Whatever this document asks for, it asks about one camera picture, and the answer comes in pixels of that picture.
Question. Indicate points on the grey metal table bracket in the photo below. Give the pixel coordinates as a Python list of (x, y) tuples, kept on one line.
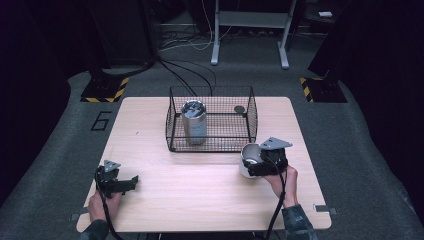
[(325, 209), (78, 215)]

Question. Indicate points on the stainless steel tumbler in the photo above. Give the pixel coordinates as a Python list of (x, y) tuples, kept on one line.
[(194, 126)]

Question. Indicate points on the small dark round disc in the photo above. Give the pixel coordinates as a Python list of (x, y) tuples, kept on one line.
[(239, 109)]

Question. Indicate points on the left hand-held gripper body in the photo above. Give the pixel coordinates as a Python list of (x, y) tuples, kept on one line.
[(108, 181)]

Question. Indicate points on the white cup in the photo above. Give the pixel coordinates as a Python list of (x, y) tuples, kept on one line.
[(250, 151)]

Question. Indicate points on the person's left hand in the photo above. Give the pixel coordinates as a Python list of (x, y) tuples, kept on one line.
[(100, 208)]

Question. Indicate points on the dark curtain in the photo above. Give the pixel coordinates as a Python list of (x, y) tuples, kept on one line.
[(30, 83), (383, 66)]

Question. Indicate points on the small white box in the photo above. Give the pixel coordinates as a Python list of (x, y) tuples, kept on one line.
[(325, 14)]

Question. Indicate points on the white metal stand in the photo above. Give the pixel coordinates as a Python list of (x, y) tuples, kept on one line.
[(253, 19)]

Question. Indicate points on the black cabinet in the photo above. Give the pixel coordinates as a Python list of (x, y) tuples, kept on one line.
[(123, 30)]

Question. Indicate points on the person's right hand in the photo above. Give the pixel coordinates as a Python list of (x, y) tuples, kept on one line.
[(289, 186)]

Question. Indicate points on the black yellow striped stand base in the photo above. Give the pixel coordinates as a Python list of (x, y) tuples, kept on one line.
[(321, 90), (106, 90)]

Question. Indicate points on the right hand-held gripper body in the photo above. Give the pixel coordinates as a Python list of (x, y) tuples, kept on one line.
[(276, 160)]

